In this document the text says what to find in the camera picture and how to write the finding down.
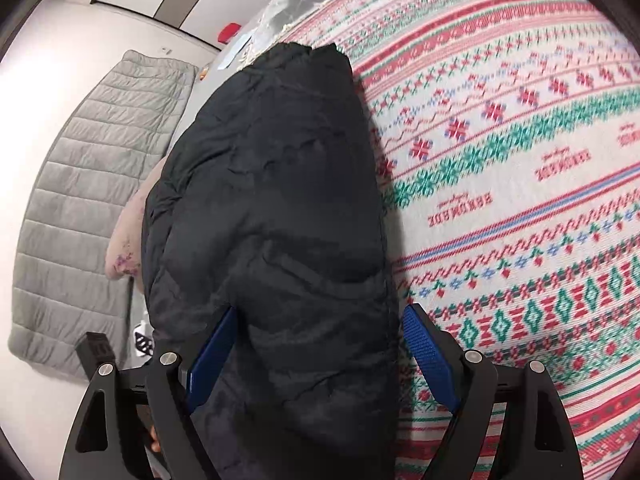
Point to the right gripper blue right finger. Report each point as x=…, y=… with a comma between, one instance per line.
x=436, y=353

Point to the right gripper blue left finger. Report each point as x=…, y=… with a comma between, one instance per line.
x=206, y=354

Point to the black puffer jacket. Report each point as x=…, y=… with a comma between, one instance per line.
x=268, y=203

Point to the person's left hand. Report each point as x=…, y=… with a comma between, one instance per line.
x=151, y=441

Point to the grey quilted blanket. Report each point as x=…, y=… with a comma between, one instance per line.
x=104, y=151

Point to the patterned knit bedspread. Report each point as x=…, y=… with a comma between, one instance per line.
x=506, y=136

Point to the red small object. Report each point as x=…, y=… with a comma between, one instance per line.
x=228, y=32

